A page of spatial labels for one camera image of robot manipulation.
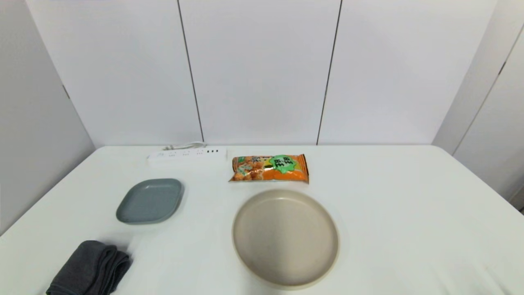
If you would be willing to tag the grey-blue square plate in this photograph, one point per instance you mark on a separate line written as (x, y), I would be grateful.
(149, 201)

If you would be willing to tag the white power strip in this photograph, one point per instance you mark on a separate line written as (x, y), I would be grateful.
(184, 156)

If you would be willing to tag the orange cookie snack bag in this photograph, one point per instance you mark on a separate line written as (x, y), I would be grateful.
(268, 172)

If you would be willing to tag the dark grey folded cloth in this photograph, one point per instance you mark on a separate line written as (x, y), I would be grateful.
(88, 270)

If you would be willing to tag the beige round plate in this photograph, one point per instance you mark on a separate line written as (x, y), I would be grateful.
(285, 239)

